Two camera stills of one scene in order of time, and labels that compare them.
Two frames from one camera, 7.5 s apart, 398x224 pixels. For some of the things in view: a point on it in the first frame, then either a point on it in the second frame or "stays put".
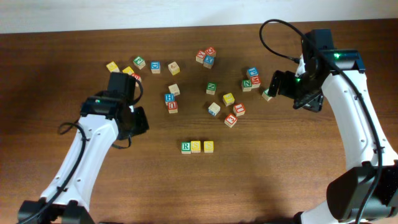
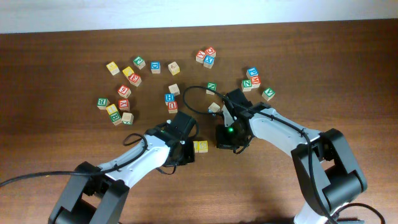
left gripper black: [140, 119] -> [188, 152]
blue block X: [208, 61] stays put
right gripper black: [311, 101] -> [224, 142]
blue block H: [169, 98] stays put
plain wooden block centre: [175, 89] stays put
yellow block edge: [195, 146] stays put
